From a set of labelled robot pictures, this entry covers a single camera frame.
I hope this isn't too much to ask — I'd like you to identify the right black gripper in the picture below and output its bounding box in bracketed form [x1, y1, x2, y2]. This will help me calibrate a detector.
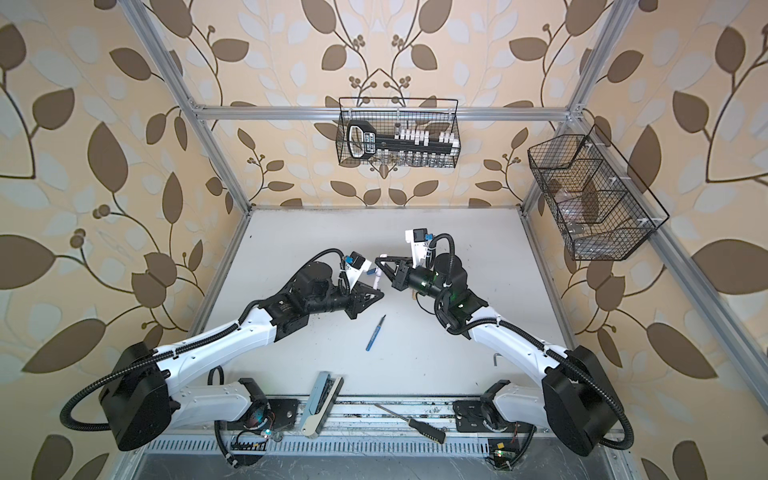
[377, 256, 450, 308]

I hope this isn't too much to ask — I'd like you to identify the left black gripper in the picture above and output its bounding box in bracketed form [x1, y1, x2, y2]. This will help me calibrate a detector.
[305, 279, 385, 320]

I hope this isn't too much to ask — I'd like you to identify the pink white pen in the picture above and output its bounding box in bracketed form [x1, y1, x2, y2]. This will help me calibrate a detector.
[366, 267, 381, 291]

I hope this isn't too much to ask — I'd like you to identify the blue pen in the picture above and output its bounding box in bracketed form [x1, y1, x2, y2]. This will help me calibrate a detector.
[365, 314, 387, 352]

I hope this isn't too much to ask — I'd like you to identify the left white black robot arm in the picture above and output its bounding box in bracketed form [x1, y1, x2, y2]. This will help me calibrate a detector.
[59, 249, 384, 451]

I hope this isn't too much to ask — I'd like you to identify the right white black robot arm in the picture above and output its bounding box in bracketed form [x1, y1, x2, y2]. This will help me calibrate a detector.
[374, 229, 635, 456]

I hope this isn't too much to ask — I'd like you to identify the light blue stapler tool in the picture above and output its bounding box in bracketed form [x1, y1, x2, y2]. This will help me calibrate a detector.
[300, 371, 344, 439]

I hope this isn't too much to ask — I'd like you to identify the black socket tool set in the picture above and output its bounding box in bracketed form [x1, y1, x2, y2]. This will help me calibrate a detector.
[341, 120, 461, 161]

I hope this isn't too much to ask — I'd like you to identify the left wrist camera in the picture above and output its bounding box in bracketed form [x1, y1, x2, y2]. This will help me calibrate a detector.
[344, 251, 372, 290]

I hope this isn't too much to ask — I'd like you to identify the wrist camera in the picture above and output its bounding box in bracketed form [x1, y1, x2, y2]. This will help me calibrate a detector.
[405, 228, 433, 268]
[344, 251, 372, 290]

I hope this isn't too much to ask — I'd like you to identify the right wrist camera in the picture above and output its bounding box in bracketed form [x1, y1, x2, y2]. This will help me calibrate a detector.
[405, 228, 433, 268]

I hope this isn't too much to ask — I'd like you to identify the center black wire basket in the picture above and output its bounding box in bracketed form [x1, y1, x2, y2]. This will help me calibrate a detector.
[335, 95, 462, 169]

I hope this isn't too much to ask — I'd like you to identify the black wire basket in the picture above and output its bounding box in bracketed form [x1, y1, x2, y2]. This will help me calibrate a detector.
[335, 95, 462, 169]
[527, 125, 669, 261]

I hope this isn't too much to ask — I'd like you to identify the black handled screwdriver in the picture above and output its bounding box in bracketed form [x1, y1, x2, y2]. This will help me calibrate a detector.
[375, 404, 446, 445]

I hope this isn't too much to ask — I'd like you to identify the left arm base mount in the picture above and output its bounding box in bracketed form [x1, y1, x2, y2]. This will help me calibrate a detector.
[214, 398, 300, 469]

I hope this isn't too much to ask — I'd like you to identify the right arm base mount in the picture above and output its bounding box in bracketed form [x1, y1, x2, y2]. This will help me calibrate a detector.
[452, 380, 537, 471]

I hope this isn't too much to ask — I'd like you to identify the right black wire basket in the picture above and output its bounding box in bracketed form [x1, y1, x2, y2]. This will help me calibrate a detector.
[527, 125, 669, 261]

